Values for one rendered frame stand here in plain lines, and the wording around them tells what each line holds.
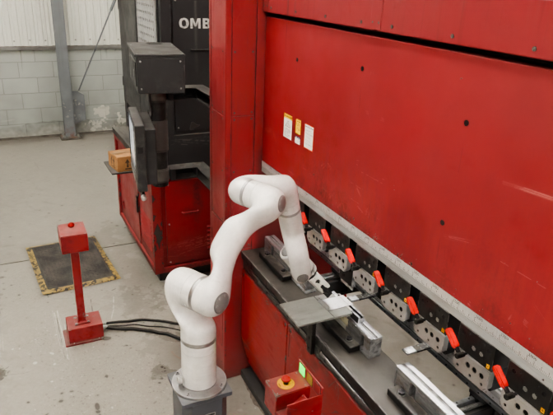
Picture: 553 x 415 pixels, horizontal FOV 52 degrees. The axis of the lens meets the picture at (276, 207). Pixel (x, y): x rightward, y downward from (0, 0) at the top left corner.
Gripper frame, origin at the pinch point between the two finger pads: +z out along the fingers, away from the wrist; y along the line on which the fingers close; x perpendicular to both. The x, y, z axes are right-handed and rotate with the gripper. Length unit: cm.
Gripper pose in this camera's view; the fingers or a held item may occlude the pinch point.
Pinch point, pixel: (327, 292)
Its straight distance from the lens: 247.1
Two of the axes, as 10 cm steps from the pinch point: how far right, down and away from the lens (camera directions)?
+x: -7.2, 6.9, -0.7
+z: 5.5, 6.2, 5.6
